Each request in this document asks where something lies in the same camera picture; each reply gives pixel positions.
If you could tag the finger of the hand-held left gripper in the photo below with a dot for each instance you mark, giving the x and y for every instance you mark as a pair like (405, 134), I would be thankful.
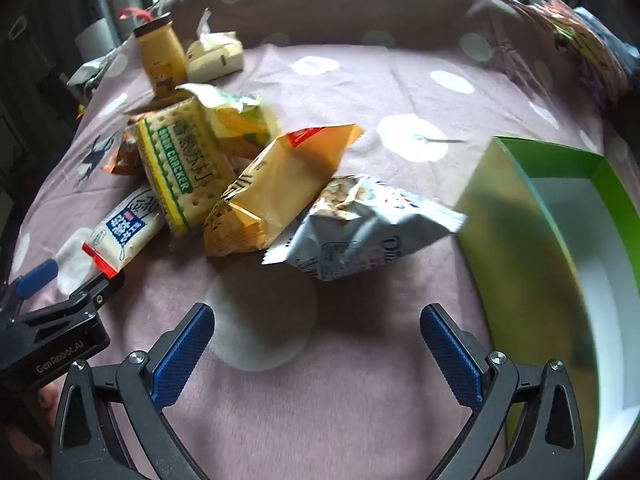
(35, 275)
(95, 292)

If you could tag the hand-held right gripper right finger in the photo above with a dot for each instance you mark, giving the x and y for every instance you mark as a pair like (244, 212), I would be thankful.
(452, 355)

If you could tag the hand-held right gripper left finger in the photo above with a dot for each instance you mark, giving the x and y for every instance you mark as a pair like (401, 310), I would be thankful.
(182, 355)

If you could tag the small white red-tipped packet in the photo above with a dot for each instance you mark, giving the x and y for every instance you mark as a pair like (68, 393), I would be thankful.
(125, 230)

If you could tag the green cardboard box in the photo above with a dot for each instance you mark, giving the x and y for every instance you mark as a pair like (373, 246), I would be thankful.
(510, 240)

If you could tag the white and blue oat packet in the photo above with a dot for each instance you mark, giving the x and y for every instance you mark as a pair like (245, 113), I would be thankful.
(360, 225)

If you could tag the person's left hand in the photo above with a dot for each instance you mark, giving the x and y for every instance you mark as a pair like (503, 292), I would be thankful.
(47, 402)

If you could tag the orange cartoon snack packet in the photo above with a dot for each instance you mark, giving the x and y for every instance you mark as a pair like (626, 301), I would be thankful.
(120, 157)

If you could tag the green striped cracker packet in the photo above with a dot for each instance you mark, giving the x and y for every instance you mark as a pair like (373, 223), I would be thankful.
(180, 170)

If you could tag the large orange-yellow snack packet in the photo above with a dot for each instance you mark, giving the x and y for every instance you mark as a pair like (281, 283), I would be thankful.
(280, 180)

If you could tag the grey plastic bag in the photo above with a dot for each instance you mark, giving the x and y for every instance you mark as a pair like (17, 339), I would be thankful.
(87, 72)

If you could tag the green and yellow corn packet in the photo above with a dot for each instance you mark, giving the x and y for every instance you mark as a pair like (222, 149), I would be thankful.
(240, 120)

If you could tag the yellow bear print bottle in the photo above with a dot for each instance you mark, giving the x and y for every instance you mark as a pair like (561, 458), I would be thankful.
(157, 55)

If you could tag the white roll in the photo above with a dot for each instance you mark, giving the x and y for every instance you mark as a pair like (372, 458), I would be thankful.
(95, 35)

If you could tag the pale yellow tissue pack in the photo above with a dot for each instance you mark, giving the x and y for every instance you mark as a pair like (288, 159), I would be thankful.
(215, 55)

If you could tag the pink polka dot blanket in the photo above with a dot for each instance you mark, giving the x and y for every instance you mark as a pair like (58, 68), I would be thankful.
(350, 85)

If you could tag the colourful printed cloth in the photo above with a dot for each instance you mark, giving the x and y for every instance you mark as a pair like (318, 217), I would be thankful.
(585, 45)

